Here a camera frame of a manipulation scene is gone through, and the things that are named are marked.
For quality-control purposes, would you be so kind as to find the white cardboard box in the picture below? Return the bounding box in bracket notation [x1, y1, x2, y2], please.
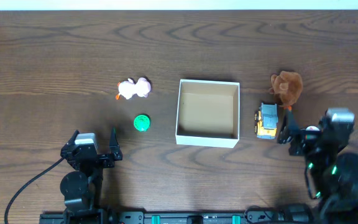
[175, 79, 241, 148]

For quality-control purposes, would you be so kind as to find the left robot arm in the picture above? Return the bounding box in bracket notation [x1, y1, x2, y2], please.
[60, 129, 122, 213]

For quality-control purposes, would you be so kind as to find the brown plush toy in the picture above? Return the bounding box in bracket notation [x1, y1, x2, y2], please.
[268, 71, 303, 108]

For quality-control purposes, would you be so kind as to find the green round plastic toy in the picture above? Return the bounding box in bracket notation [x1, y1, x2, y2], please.
[134, 114, 150, 132]

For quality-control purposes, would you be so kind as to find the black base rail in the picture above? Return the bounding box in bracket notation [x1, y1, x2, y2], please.
[39, 207, 313, 224]

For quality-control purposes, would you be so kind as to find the pink white duck toy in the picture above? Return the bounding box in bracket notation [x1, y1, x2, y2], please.
[116, 77, 152, 100]

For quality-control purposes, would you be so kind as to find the yellow grey toy truck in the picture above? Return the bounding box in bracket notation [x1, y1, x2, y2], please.
[254, 103, 278, 139]

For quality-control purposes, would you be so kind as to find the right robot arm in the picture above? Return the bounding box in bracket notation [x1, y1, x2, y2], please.
[277, 108, 358, 223]

